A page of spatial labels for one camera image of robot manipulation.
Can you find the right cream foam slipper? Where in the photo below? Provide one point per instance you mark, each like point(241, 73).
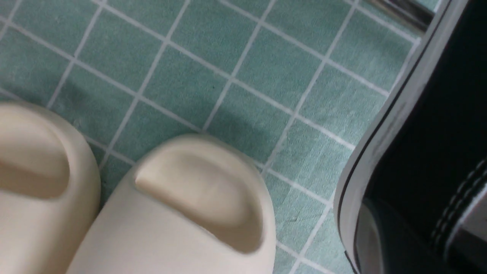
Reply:
point(193, 205)

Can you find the left cream foam slipper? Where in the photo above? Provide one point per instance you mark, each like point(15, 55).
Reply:
point(50, 190)

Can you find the black canvas sneaker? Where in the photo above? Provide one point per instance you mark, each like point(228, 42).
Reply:
point(412, 197)

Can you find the cream foam slipper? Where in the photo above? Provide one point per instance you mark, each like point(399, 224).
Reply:
point(193, 205)
point(50, 190)

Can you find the green checked cloth mat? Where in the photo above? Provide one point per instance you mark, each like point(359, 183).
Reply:
point(293, 84)

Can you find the metal shoe rack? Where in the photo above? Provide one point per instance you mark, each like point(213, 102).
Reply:
point(409, 13)

